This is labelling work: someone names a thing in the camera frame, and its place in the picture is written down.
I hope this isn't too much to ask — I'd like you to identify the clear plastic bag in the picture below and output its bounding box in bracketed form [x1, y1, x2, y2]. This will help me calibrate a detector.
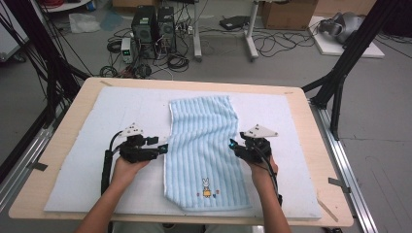
[68, 12, 102, 35]

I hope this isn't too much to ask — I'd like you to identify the black floor cable tangle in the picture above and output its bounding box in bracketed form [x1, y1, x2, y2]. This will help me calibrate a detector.
[252, 28, 318, 59]

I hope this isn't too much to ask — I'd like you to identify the aluminium rail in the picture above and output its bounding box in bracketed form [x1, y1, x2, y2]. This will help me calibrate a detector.
[0, 106, 66, 213]
[309, 100, 379, 233]

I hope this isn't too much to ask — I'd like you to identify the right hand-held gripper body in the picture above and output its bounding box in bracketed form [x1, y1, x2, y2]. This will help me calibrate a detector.
[233, 123, 279, 164]

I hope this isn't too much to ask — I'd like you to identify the grey tape piece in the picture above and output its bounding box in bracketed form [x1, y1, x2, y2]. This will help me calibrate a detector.
[327, 177, 352, 194]
[26, 161, 49, 172]

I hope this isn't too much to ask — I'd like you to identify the black computer tower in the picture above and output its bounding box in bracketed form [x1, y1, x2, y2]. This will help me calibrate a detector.
[156, 6, 178, 54]
[130, 5, 158, 60]

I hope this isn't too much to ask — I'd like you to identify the white foam mat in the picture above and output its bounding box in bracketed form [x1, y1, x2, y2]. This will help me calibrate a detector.
[43, 85, 324, 221]

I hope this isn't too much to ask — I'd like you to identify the person's left hand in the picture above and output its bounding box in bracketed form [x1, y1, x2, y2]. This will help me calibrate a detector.
[111, 156, 151, 192]

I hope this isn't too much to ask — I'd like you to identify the white floor board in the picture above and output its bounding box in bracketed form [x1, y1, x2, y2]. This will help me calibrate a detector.
[308, 16, 386, 59]

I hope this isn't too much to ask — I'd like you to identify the white cabinet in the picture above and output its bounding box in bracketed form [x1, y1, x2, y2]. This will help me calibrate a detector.
[0, 0, 31, 63]

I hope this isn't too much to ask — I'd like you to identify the black metal frame stand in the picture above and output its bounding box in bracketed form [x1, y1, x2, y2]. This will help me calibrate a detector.
[0, 0, 92, 125]
[300, 0, 401, 142]

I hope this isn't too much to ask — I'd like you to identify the round white table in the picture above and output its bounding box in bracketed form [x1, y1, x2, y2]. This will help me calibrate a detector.
[41, 0, 93, 14]

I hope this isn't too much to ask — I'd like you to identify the large cardboard box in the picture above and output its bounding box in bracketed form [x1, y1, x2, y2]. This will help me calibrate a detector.
[260, 0, 320, 31]

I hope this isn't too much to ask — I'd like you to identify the black flat case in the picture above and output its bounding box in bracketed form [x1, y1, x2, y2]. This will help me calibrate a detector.
[219, 15, 252, 31]

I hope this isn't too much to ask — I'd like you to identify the grey headset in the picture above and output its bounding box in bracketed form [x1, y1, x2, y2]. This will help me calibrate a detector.
[318, 12, 365, 45]

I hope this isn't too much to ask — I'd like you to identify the white desk leg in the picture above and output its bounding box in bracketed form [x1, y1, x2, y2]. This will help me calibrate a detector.
[192, 0, 204, 62]
[244, 0, 260, 62]

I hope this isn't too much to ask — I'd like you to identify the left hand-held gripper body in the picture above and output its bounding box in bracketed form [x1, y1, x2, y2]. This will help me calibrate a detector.
[118, 121, 159, 164]

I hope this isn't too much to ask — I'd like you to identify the light blue towel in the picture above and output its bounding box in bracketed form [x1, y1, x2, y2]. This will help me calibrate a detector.
[163, 95, 253, 213]

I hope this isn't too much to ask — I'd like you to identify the person's right hand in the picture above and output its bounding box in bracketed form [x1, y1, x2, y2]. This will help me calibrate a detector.
[248, 156, 279, 183]

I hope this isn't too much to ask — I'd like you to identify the red cable coil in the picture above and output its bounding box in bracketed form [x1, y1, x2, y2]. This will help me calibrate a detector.
[40, 0, 66, 9]

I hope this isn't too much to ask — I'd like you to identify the black coiled cable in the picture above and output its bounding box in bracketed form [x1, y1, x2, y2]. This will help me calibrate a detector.
[106, 38, 123, 54]
[166, 52, 190, 73]

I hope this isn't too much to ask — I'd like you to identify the white power supply box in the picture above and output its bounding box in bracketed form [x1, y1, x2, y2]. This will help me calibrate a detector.
[120, 37, 135, 64]

